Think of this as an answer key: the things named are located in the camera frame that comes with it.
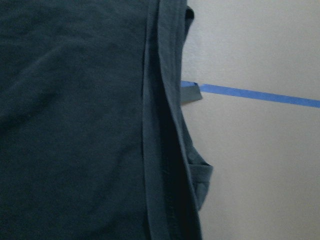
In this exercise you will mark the black graphic t-shirt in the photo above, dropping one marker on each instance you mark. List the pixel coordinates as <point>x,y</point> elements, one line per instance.
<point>93,141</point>

